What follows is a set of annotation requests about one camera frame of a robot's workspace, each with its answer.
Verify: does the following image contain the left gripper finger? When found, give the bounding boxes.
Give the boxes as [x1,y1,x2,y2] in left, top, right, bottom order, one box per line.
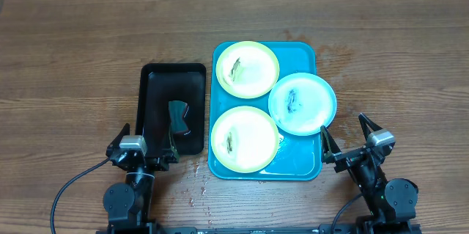
[168,127,180,161]
[111,123,130,148]

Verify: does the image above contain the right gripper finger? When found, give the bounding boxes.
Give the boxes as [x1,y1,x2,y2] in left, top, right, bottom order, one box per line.
[320,125,341,161]
[358,113,383,139]

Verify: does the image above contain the light blue plate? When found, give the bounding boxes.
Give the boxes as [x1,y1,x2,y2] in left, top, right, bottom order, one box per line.
[267,73,337,136]

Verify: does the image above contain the yellow-green plate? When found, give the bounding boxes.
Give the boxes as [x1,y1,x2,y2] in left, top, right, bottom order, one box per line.
[210,106,279,173]
[215,41,280,99]

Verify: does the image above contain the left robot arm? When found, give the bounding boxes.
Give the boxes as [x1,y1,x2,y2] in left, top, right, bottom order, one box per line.
[103,123,180,234]

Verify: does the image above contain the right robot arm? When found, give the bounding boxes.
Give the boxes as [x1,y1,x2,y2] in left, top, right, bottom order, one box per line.
[318,113,421,234]

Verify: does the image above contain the black plastic tray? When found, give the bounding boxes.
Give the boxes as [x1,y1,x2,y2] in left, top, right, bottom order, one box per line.
[136,63,207,157]

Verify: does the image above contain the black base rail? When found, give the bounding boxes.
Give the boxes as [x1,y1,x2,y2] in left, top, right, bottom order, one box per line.
[95,222,422,234]

